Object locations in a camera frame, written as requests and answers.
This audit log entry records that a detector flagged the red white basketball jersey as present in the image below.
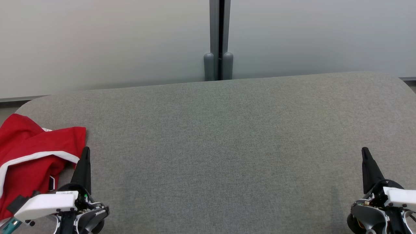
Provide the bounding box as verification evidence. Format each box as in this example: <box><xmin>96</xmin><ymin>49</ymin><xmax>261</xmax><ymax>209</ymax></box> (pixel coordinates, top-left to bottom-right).
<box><xmin>0</xmin><ymin>113</ymin><xmax>86</xmax><ymax>222</ymax></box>

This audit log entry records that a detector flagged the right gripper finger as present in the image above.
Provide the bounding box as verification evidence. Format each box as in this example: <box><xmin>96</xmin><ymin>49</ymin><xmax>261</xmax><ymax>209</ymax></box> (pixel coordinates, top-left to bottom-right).
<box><xmin>361</xmin><ymin>147</ymin><xmax>386</xmax><ymax>195</ymax></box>

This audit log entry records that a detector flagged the left camera cable teal plug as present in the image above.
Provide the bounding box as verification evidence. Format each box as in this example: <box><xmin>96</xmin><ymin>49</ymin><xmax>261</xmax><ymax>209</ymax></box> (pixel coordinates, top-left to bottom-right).
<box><xmin>0</xmin><ymin>217</ymin><xmax>22</xmax><ymax>234</ymax></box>

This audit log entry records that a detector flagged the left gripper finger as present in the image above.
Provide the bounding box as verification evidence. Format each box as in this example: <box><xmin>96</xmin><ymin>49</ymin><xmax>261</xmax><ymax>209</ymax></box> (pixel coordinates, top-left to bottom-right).
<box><xmin>71</xmin><ymin>147</ymin><xmax>92</xmax><ymax>195</ymax></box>

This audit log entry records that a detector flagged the grey vertical partition frame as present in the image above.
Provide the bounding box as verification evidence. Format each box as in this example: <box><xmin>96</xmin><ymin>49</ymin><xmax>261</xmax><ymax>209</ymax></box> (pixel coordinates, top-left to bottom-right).
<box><xmin>210</xmin><ymin>0</ymin><xmax>231</xmax><ymax>56</ymax></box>

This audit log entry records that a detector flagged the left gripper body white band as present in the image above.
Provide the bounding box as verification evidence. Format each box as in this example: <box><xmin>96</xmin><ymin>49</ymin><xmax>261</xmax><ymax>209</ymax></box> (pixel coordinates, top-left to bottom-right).
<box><xmin>14</xmin><ymin>183</ymin><xmax>92</xmax><ymax>222</ymax></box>

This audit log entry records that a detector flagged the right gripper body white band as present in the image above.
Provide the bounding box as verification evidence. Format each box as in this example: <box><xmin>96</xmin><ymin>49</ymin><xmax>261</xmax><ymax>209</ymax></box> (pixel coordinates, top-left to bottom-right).
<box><xmin>373</xmin><ymin>179</ymin><xmax>416</xmax><ymax>210</ymax></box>

